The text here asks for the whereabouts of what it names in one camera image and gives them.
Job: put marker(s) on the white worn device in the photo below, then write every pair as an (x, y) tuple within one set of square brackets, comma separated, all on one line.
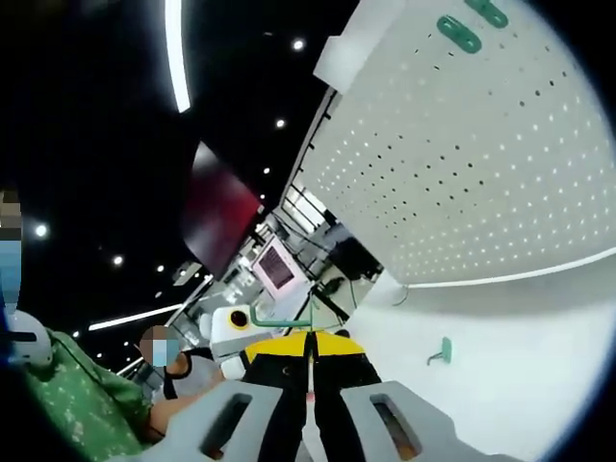
[(31, 341)]

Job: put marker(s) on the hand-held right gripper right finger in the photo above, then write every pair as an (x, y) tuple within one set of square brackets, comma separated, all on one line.
[(346, 385)]

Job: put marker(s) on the person's green patterned shirt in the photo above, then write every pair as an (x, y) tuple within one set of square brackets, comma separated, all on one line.
[(91, 399)]

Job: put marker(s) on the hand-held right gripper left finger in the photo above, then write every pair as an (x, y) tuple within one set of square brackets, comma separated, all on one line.
[(274, 385)]

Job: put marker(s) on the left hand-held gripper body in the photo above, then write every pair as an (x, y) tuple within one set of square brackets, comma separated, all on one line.
[(226, 337)]

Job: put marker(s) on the white laptop with pink screen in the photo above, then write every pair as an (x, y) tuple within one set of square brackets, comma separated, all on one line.
[(276, 264)]

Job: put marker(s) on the round ceiling spotlights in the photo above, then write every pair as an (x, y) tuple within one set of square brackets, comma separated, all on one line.
[(298, 44)]

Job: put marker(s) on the long ceiling light strip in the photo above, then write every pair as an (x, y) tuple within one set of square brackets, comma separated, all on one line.
[(177, 53), (135, 318)]

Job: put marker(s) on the large dark hanging screen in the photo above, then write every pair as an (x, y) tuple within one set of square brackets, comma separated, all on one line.
[(216, 216)]

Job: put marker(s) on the white perforated mounting plate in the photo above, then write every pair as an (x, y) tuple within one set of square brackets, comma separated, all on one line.
[(481, 168)]

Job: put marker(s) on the green hook assembly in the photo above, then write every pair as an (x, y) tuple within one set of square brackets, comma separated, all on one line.
[(274, 323), (446, 349), (487, 10), (459, 34)]

